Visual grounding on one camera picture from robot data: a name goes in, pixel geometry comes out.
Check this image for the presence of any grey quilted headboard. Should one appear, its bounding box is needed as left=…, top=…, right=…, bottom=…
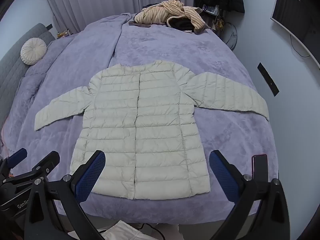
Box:
left=0, top=23, right=56, bottom=130

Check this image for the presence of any dark red phone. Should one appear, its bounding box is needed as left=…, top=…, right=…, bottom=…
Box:
left=251, top=154, right=268, bottom=180

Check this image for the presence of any white curved monitor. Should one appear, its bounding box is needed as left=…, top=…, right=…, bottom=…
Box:
left=270, top=0, right=320, bottom=70

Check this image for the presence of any black monitor cable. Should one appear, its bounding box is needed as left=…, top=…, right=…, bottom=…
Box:
left=289, top=34, right=310, bottom=58

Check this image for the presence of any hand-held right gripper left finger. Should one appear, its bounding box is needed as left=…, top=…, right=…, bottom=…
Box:
left=24, top=150, right=107, bottom=240

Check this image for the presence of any standing fan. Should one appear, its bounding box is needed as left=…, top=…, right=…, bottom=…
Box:
left=224, top=22, right=238, bottom=52

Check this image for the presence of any printed hanging bag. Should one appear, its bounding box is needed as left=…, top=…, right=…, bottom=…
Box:
left=202, top=4, right=219, bottom=15

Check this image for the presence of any round cream pillow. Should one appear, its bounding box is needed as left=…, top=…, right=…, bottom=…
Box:
left=20, top=38, right=47, bottom=66

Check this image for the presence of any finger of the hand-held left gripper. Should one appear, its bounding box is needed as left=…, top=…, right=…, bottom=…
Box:
left=0, top=148, right=27, bottom=178
left=15, top=151, right=60, bottom=180

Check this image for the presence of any black wall strip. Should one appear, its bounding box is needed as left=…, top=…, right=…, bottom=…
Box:
left=257, top=62, right=279, bottom=96

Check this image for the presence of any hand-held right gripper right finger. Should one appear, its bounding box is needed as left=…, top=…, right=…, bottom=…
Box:
left=209, top=149, right=292, bottom=240

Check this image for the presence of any white cloth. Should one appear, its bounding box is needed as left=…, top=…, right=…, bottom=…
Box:
left=101, top=227, right=145, bottom=240

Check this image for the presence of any beige striped garment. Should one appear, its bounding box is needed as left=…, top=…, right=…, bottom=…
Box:
left=134, top=0, right=206, bottom=34

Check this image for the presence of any grey curtain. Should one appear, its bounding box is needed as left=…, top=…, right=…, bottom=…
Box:
left=49, top=0, right=200, bottom=34

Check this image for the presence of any cream puffer jacket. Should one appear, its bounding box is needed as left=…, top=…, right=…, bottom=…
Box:
left=34, top=60, right=270, bottom=200

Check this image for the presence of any purple plush blanket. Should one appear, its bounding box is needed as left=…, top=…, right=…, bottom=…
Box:
left=0, top=12, right=279, bottom=224

